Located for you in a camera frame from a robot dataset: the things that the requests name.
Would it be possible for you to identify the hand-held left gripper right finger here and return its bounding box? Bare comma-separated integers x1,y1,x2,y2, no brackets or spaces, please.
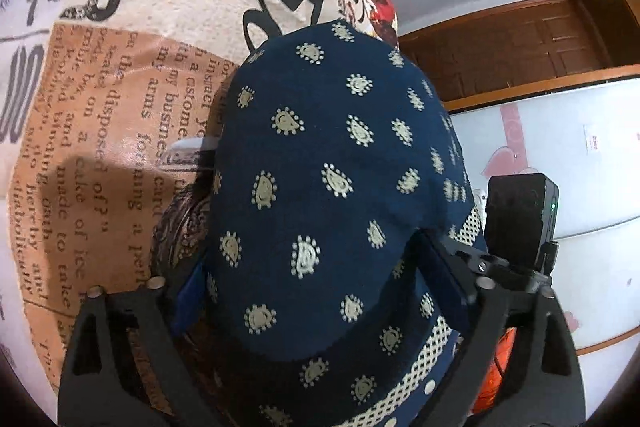
457,276,587,427

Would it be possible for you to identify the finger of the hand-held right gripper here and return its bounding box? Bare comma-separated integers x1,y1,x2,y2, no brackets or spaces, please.
415,229,510,305

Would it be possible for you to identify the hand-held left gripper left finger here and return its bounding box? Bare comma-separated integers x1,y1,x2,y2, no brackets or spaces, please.
56,263,223,427

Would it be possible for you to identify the navy patterned garment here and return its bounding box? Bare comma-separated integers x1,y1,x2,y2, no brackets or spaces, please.
204,21,496,427

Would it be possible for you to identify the orange plastic object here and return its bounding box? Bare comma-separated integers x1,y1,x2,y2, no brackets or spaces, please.
472,326,517,414

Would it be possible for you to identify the wooden door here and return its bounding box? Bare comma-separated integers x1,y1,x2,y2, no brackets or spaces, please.
399,0,617,110

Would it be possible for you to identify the printed blanket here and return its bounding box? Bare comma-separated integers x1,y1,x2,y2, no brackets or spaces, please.
0,0,401,427

